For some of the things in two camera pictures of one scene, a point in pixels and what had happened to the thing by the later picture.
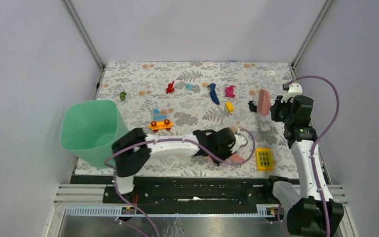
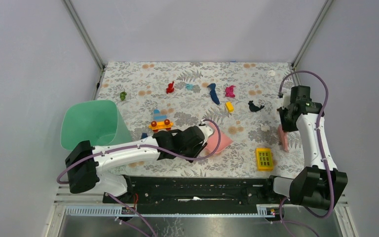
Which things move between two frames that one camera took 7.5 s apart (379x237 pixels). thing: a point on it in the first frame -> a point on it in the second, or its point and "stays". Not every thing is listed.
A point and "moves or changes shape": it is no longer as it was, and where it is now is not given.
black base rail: [190, 191] stays
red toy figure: [170, 88] stays
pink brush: [263, 103] -> [284, 137]
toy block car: [160, 122] stays
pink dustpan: [234, 158] moves or changes shape
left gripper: [228, 152] -> [199, 148]
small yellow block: [229, 106] stays
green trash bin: [89, 129] stays
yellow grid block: [264, 159] stays
